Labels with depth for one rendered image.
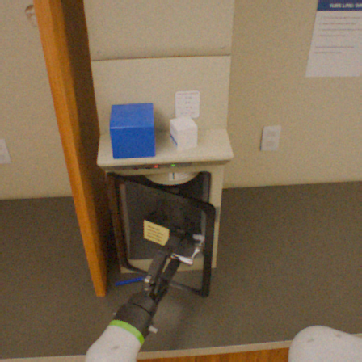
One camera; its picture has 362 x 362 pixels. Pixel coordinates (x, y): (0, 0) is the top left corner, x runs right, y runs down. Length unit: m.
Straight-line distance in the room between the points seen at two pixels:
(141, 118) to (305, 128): 0.89
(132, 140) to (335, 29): 0.85
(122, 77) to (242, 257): 0.81
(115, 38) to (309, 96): 0.88
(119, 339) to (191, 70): 0.63
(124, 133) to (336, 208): 1.06
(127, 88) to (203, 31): 0.22
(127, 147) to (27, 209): 0.87
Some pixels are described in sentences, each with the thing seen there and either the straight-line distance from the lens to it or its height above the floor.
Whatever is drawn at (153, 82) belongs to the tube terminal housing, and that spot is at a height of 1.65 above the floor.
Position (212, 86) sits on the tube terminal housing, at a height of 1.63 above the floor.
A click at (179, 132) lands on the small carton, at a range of 1.03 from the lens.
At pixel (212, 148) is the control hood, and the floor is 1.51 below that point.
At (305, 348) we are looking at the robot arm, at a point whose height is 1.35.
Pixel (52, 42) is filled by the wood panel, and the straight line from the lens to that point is 0.93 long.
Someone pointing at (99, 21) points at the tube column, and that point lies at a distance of 1.00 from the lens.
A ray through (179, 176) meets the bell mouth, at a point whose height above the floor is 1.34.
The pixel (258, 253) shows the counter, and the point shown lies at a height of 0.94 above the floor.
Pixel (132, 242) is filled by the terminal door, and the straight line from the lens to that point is 1.35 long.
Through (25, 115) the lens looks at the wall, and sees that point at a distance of 1.66.
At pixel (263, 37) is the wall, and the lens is 1.52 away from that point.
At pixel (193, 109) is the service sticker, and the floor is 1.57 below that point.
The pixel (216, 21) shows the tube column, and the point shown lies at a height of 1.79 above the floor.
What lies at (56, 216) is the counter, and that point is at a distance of 1.76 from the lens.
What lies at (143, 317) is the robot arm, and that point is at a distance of 1.08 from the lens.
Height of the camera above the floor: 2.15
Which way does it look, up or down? 41 degrees down
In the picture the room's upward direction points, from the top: straight up
